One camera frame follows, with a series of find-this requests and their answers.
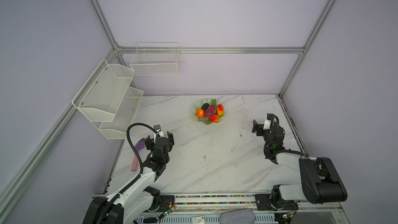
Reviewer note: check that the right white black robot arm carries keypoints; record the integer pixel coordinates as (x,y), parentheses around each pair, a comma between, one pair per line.
(319,180)

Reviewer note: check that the dark fake avocado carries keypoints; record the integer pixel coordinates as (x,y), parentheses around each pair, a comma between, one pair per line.
(205,107)

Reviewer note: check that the fake orange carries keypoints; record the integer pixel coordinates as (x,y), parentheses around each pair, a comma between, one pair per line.
(200,113)

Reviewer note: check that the pink fake dragon fruit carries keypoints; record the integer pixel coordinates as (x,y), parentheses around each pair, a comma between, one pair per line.
(211,110)

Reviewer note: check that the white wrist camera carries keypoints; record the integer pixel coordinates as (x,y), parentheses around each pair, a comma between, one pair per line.
(158,131)
(268,121)

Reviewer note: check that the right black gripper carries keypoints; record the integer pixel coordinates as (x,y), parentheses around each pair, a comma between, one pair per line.
(259,128)

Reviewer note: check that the purple pink spatula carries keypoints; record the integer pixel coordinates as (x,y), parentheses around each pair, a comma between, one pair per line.
(139,146)

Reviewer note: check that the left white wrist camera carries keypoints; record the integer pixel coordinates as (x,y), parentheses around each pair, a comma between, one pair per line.
(158,131)

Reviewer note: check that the white wire basket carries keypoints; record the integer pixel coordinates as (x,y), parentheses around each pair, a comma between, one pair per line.
(156,58)

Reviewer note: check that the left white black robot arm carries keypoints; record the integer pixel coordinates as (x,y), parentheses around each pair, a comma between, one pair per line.
(136,196)

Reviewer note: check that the aluminium front rail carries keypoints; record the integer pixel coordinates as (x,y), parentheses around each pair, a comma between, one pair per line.
(218,203)

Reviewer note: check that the white mesh upper shelf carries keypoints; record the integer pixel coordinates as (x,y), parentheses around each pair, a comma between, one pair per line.
(100,97)

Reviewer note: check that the green scalloped fruit bowl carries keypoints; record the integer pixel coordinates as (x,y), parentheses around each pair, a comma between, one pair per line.
(199,105)

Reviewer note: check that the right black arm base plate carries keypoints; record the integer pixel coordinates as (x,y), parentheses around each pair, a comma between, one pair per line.
(270,202)

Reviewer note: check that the red yellow fake mango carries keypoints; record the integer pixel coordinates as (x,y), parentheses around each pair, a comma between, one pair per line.
(214,118)
(220,110)

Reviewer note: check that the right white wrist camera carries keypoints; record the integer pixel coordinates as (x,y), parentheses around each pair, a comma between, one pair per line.
(268,121)

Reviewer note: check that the white mesh lower shelf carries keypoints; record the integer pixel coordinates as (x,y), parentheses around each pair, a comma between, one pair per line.
(125,115)

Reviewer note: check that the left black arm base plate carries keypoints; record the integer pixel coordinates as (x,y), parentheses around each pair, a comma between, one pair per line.
(165,203)

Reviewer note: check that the grey cloth pad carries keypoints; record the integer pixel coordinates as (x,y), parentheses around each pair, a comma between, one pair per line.
(242,216)

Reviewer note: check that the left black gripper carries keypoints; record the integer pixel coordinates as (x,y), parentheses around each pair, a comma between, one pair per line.
(150,144)

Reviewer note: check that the white mesh shelf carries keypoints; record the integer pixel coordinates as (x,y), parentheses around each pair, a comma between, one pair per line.
(125,115)
(100,97)

